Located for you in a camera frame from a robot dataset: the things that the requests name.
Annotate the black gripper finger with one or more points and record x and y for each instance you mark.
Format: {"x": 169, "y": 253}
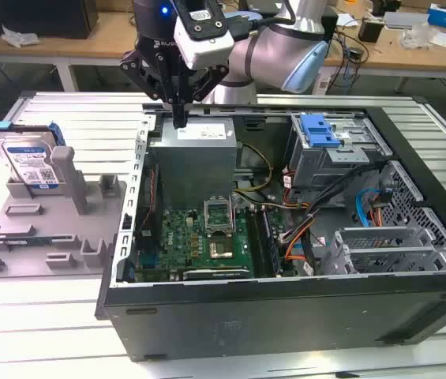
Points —
{"x": 211, "y": 85}
{"x": 139, "y": 71}

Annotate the hard disk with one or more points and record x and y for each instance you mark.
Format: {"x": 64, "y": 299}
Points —
{"x": 29, "y": 158}

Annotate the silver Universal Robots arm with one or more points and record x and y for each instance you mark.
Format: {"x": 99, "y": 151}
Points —
{"x": 270, "y": 51}

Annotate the metal disk bay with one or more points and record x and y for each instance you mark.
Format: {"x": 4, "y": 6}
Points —
{"x": 384, "y": 237}

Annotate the wooden desk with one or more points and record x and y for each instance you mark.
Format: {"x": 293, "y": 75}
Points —
{"x": 100, "y": 37}

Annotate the grey power supply unit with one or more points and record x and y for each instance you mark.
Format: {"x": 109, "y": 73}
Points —
{"x": 195, "y": 166}

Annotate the large black box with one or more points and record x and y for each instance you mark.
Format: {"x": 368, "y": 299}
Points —
{"x": 49, "y": 19}

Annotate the blue drive cage latch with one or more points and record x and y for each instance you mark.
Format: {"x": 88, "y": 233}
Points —
{"x": 317, "y": 130}

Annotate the white crumpled plastic bag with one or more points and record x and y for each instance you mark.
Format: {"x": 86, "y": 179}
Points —
{"x": 19, "y": 37}

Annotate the metal locking lever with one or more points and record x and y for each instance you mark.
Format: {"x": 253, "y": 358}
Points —
{"x": 235, "y": 221}

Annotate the metal drive cage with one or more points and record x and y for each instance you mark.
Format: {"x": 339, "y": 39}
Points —
{"x": 325, "y": 169}

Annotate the green motherboard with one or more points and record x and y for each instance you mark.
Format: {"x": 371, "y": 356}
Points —
{"x": 179, "y": 241}

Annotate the black RAM slot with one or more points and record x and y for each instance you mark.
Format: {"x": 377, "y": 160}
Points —
{"x": 257, "y": 241}
{"x": 251, "y": 241}
{"x": 271, "y": 241}
{"x": 264, "y": 241}

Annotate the CPU socket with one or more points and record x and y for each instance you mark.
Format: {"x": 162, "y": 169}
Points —
{"x": 220, "y": 248}

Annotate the small black box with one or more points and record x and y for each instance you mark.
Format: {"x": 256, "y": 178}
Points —
{"x": 370, "y": 31}

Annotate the grey parts rack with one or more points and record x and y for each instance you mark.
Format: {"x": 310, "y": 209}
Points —
{"x": 49, "y": 229}

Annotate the black graphics card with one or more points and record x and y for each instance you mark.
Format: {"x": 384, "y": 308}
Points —
{"x": 214, "y": 274}

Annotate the green RAM stick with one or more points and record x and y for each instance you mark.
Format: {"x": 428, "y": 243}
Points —
{"x": 29, "y": 241}

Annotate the flat grey box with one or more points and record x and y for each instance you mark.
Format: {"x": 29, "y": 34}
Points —
{"x": 404, "y": 19}

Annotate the clear plastic bag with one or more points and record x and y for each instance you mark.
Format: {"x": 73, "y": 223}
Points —
{"x": 420, "y": 37}

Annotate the black PC case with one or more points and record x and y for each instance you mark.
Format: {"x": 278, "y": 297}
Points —
{"x": 246, "y": 316}

